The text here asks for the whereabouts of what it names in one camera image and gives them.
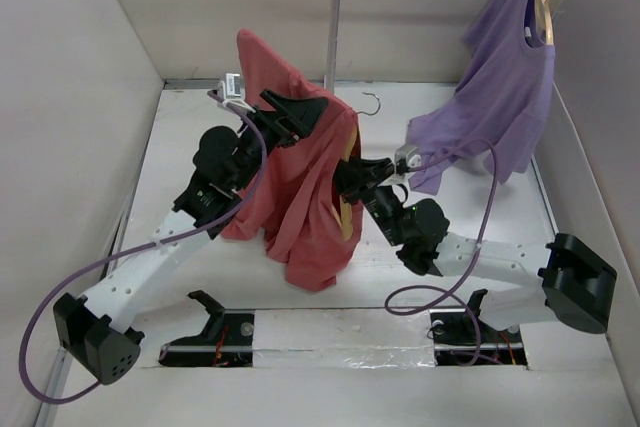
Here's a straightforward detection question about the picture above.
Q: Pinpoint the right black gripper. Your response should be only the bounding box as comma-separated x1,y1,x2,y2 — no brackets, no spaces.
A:
324,149,407,246

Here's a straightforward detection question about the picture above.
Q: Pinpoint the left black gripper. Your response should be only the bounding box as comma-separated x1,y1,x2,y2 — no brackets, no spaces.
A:
232,91,327,193

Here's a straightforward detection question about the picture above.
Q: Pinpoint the red t-shirt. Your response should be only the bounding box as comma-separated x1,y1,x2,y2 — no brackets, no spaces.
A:
222,29,363,292

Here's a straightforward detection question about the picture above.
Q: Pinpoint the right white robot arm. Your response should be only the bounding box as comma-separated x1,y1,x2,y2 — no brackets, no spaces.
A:
333,158,617,340

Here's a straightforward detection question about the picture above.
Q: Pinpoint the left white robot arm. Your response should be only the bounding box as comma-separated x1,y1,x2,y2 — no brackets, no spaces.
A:
53,89,329,385

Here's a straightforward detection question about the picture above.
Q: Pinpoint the purple t-shirt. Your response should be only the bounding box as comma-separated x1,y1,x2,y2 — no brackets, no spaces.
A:
406,0,555,195

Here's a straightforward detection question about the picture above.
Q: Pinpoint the wooden hanger holding purple shirt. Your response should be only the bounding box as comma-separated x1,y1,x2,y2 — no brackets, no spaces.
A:
534,0,555,45

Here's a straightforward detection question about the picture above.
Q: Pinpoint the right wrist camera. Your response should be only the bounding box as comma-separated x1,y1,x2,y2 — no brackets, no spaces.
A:
384,144,422,185

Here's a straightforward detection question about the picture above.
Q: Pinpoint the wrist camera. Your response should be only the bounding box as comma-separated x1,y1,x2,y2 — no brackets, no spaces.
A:
217,73,255,113
384,144,422,185

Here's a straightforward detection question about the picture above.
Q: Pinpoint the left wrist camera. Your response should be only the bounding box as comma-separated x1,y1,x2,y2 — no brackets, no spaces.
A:
217,73,255,113

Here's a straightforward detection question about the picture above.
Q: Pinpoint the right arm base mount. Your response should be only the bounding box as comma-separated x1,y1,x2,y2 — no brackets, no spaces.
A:
427,289,528,367

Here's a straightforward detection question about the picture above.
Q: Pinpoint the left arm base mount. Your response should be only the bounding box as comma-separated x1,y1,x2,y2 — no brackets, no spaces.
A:
158,290,255,368

